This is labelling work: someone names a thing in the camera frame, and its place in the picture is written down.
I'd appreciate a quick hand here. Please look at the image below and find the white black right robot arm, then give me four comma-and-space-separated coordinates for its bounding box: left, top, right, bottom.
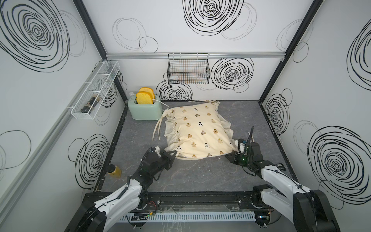
225, 139, 341, 232

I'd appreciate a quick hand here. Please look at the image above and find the yellow bottle black cap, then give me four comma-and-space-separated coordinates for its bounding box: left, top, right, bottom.
106, 164, 122, 178

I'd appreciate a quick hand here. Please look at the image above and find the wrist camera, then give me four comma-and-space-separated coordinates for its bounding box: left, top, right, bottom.
150, 147, 161, 157
235, 139, 247, 154

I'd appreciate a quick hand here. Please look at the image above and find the white wire wall shelf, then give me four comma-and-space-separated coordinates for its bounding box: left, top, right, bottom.
71, 61, 120, 120

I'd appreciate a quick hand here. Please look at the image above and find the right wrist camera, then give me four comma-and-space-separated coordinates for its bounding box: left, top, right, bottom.
235, 139, 247, 154

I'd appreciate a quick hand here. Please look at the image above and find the black wire wall basket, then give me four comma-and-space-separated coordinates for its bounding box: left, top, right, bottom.
167, 53, 211, 85

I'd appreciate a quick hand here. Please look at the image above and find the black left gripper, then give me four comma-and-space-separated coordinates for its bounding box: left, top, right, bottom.
150, 149, 176, 178

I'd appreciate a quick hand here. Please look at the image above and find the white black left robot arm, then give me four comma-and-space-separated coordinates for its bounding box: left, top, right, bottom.
65, 147, 177, 232

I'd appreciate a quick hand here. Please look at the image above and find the rear yellow toast slice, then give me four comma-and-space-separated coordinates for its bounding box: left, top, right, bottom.
139, 87, 155, 99

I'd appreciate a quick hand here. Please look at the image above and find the cream animal print pillow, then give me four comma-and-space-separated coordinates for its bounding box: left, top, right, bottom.
152, 101, 237, 160

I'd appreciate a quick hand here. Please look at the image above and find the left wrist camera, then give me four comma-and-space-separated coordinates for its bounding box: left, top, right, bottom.
150, 147, 161, 157

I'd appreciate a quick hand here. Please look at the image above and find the yellow toast slice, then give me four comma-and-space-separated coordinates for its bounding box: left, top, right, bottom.
139, 87, 155, 99
136, 91, 154, 104

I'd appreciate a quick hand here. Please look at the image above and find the front yellow toast slice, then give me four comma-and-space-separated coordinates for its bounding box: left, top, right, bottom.
136, 91, 154, 104

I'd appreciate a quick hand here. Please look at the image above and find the mint green toaster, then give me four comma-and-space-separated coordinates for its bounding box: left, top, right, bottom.
128, 96, 163, 121

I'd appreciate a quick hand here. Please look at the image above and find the white toaster power cable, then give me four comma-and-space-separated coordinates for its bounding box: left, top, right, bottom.
129, 92, 170, 108

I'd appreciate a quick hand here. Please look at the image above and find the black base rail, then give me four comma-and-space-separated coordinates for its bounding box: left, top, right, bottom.
83, 189, 290, 212

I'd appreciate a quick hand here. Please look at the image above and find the dark bottle in shelf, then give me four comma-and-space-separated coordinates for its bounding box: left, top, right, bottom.
80, 96, 100, 113

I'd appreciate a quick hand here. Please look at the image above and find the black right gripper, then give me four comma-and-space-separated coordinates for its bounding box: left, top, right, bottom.
225, 151, 252, 167

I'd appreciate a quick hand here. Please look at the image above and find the grey slotted cable duct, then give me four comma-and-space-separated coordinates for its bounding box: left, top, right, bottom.
118, 211, 256, 223

